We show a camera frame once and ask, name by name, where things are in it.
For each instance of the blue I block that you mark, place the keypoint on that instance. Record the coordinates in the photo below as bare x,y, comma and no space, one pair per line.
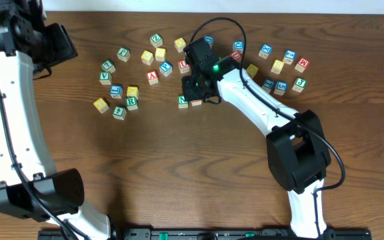
268,85

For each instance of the blue 5 block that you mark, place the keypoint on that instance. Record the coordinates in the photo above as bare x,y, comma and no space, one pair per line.
280,88

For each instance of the green R block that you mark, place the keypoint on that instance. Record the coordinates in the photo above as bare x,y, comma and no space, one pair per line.
131,103

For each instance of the blue X block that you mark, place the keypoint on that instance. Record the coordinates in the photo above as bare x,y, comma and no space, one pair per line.
265,51

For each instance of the blue 2 block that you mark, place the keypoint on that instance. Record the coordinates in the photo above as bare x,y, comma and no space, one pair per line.
289,57

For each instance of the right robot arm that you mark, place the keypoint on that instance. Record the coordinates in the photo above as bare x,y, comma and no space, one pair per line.
297,156

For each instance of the green Z block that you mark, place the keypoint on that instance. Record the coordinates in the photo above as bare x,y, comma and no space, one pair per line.
156,40

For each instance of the red U block left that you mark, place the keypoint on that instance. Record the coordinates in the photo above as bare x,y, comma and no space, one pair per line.
183,66

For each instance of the red u block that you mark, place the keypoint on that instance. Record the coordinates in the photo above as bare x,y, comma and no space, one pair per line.
236,55
183,66

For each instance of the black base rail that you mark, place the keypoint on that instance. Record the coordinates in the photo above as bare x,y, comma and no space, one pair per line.
282,234

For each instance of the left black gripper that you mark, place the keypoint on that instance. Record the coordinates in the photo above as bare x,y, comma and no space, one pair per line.
64,41

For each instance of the yellow s block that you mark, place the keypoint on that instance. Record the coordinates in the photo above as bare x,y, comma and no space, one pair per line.
160,54
277,66

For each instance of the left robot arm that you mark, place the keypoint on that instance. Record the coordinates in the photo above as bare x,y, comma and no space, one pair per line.
31,187

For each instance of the red M block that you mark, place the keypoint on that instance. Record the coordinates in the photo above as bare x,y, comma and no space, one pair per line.
301,65

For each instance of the green J block left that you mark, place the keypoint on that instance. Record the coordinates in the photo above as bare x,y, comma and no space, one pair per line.
124,54

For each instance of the red A block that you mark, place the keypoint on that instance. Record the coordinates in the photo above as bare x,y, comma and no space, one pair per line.
152,77

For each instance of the blue L block lower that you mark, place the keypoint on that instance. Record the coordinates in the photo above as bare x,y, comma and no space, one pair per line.
116,91

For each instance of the red E block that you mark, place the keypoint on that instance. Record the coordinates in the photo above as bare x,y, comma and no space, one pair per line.
196,102

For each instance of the yellow S block right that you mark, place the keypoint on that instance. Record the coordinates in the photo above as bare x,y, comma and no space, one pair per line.
277,66

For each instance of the yellow block top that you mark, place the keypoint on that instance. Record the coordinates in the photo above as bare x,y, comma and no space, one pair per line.
180,44

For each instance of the green N block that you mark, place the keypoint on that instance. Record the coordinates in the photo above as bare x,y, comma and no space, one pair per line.
182,102

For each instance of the blue P block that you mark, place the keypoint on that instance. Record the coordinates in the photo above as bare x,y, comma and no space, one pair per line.
166,68

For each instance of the yellow block near J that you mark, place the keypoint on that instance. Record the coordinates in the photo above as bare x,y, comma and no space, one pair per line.
147,57

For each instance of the red U block right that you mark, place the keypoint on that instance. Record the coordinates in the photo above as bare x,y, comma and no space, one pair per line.
236,55

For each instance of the green 4 block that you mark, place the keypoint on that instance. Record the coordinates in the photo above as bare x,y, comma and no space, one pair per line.
119,112

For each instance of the yellow block far left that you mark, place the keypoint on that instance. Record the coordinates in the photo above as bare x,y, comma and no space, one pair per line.
101,105

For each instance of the green V block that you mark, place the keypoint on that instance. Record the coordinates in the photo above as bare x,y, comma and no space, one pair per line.
105,78

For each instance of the green j block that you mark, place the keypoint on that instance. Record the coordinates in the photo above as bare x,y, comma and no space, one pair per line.
124,54
299,85

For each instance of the blue D block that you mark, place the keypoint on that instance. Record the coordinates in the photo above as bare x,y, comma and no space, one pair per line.
238,46

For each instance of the yellow block beside R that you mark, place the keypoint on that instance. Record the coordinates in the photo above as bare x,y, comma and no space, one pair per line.
133,91

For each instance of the green 7 block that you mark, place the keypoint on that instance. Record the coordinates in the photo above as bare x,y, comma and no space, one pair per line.
108,66

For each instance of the yellow S block left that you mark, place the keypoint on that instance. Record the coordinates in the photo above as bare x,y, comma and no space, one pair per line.
160,54

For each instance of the blue block top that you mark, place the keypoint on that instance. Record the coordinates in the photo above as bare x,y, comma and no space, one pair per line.
209,40

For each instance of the yellow O block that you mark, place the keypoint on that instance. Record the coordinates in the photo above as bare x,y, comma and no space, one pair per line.
252,70

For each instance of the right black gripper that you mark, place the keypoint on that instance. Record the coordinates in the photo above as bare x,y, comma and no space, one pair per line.
194,88

